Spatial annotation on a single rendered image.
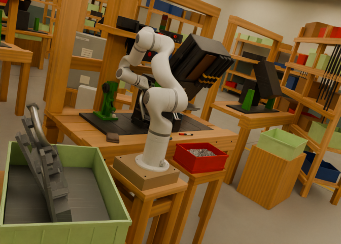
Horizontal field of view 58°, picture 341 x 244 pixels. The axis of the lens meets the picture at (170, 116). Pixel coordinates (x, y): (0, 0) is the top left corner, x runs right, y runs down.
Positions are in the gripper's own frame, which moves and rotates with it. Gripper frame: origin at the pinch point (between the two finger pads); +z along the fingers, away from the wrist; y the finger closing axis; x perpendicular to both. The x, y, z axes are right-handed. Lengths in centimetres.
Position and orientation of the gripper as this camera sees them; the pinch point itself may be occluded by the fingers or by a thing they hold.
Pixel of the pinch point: (150, 86)
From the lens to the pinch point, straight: 233.8
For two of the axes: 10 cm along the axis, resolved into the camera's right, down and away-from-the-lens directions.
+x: -7.7, 3.8, 5.1
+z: 6.1, 2.4, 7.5
